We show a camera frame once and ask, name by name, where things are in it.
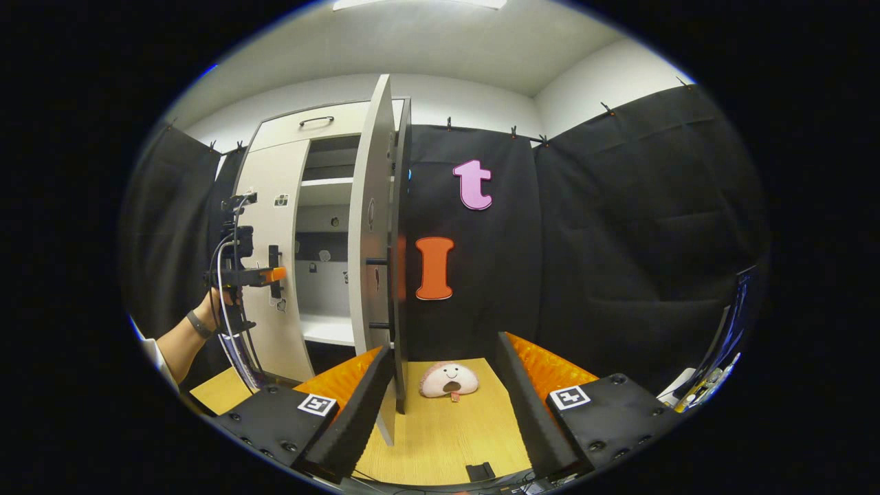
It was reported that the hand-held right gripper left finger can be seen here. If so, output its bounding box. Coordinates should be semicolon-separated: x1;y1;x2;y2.
215;346;397;484

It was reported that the white and black cable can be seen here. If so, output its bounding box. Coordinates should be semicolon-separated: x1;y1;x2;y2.
215;206;266;391

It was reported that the pink plush toy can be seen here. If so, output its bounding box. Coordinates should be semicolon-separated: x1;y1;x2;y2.
419;362;481;403

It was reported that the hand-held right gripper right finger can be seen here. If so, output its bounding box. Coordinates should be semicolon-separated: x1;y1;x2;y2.
496;331;690;481

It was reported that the black door handle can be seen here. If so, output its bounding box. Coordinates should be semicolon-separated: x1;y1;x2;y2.
267;244;285;300
365;257;395;331

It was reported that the white cabinet shelf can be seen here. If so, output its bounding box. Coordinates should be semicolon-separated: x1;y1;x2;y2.
299;176;356;208

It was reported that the large ceiling light panel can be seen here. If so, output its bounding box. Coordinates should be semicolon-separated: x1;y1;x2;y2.
333;0;508;12

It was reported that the beige cabinet drawer front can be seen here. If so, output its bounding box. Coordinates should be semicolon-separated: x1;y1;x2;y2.
247;99;406;154

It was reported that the beige double-door shoe cabinet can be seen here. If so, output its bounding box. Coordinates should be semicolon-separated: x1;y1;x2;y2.
230;74;413;448

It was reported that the beige cabinet door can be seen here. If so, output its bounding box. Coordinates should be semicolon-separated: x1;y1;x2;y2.
235;139;316;384
346;74;399;447

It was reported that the black backdrop cloth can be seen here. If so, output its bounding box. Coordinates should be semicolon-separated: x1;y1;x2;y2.
118;82;772;396

